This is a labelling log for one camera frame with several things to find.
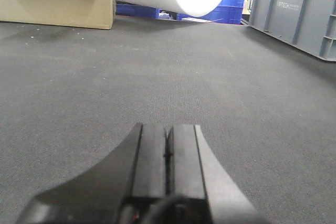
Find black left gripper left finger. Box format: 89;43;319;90
17;123;166;223

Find grey plastic crate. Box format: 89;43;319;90
249;0;335;62

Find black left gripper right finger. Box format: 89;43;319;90
167;124;268;223

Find blue stacked plastic bins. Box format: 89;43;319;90
117;0;245;24

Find dark grey table mat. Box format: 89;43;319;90
1;16;335;223

